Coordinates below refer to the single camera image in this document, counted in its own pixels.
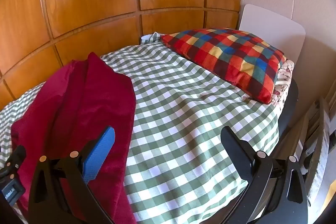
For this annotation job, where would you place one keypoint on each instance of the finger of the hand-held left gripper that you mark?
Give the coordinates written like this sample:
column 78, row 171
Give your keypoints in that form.
column 16, row 159

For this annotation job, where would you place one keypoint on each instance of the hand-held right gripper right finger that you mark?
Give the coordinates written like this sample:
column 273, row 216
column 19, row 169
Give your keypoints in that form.
column 236, row 151

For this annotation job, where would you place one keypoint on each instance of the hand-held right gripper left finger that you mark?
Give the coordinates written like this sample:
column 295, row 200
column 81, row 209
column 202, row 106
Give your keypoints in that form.
column 99, row 158

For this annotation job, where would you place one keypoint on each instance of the dark red garment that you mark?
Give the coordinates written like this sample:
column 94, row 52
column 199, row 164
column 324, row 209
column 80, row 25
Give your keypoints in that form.
column 92, row 98

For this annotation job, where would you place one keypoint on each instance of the green white checked bedsheet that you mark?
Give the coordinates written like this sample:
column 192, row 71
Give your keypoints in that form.
column 183, row 124

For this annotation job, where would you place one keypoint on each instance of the grey wooden chair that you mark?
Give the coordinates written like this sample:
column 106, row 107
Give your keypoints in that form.
column 319, row 140

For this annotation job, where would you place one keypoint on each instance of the floral pillow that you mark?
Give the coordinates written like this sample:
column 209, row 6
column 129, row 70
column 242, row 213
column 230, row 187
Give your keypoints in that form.
column 284, row 74

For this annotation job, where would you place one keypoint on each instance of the red blue plaid cloth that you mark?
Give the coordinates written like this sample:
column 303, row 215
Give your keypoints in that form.
column 228, row 58

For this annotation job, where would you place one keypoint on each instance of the white headboard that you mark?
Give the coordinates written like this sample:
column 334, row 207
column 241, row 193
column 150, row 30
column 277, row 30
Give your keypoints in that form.
column 275, row 29

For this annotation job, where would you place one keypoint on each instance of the black bed frame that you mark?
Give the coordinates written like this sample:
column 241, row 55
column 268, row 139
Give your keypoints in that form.
column 290, row 108

